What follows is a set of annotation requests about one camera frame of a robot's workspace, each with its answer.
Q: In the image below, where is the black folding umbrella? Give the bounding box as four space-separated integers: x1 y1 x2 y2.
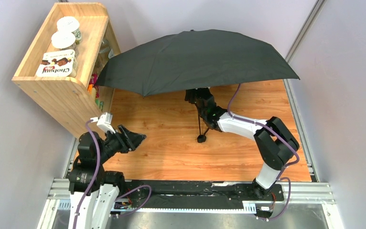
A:
94 29 300 144

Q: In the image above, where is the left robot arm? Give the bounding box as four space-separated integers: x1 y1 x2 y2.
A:
68 125 146 229

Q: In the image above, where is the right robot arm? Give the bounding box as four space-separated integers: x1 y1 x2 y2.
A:
185 87 300 199

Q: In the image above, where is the wooden shelf unit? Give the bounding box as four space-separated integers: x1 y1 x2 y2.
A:
12 2 121 138

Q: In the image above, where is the Chobani yogurt flip pack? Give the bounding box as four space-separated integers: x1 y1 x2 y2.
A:
36 49 78 78

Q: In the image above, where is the white lidded cup near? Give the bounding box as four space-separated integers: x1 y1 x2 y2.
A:
51 31 79 57

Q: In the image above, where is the white lidded cup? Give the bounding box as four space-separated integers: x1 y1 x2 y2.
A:
51 31 79 57
56 16 82 45

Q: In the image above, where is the white lidded cup far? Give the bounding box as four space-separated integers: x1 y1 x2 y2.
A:
56 16 82 45

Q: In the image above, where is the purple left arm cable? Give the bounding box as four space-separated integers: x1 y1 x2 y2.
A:
72 119 102 229

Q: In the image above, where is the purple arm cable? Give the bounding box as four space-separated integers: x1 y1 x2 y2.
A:
227 83 300 220
72 119 102 229

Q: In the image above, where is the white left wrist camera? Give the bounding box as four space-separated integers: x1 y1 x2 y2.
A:
90 112 117 134

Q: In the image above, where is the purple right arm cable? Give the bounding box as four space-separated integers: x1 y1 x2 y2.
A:
227 83 300 220

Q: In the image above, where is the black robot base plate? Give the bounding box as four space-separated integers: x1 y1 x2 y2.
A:
123 180 284 209

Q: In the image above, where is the aluminium frame rail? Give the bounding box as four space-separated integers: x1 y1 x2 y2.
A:
38 177 344 229

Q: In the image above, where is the corner aluminium post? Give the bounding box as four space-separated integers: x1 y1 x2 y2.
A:
285 0 327 64

